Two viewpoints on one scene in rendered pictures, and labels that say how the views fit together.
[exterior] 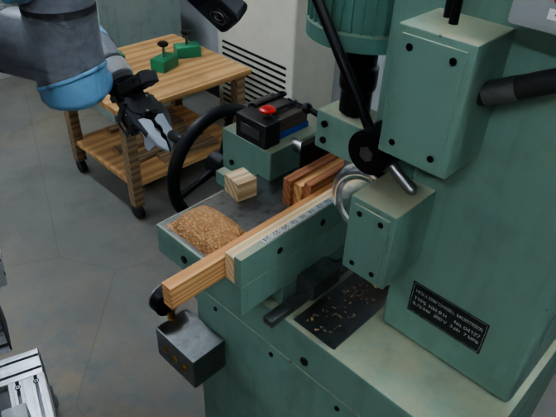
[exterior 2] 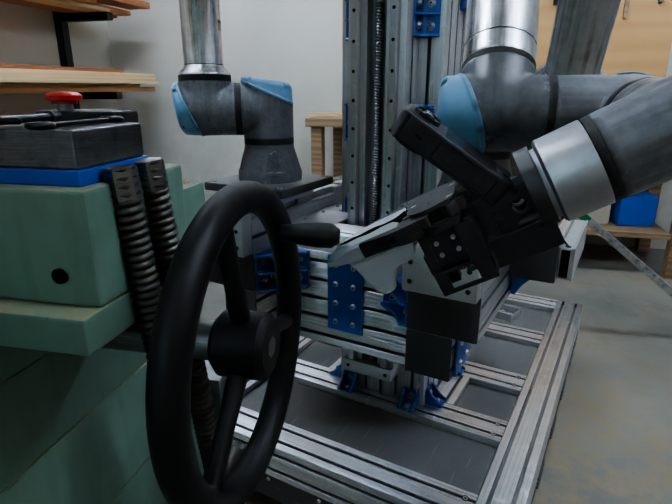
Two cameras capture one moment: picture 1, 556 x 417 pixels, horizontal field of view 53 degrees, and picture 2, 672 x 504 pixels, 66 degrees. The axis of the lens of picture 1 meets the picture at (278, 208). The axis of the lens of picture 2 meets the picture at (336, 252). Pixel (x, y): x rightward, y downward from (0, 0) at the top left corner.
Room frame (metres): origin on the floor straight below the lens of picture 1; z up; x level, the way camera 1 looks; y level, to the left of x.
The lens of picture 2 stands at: (1.45, -0.01, 1.03)
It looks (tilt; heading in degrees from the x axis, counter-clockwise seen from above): 18 degrees down; 150
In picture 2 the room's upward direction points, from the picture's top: straight up
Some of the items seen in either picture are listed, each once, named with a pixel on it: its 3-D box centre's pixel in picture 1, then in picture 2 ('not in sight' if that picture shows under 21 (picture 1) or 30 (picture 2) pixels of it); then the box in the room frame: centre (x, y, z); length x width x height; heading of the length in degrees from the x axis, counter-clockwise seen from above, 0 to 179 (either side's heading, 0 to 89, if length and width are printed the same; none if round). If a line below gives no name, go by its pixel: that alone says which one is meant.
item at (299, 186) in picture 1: (342, 170); not in sight; (0.87, -0.12, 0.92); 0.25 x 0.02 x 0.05; 137
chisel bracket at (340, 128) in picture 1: (359, 140); not in sight; (0.81, -0.13, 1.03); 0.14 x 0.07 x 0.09; 47
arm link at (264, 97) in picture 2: not in sight; (264, 107); (0.30, 0.48, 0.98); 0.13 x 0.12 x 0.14; 69
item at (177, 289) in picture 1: (309, 209); not in sight; (0.75, -0.05, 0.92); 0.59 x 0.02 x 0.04; 137
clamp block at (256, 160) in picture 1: (270, 148); (77, 223); (0.96, 0.02, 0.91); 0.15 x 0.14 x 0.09; 137
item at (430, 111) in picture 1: (440, 93); not in sight; (0.56, -0.17, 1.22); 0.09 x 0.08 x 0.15; 47
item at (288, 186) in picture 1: (318, 174); not in sight; (0.85, -0.07, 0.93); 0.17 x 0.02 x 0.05; 137
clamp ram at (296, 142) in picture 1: (306, 150); not in sight; (0.89, -0.05, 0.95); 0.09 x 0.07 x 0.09; 137
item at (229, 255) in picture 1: (356, 189); not in sight; (0.81, -0.14, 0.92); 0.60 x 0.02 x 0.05; 137
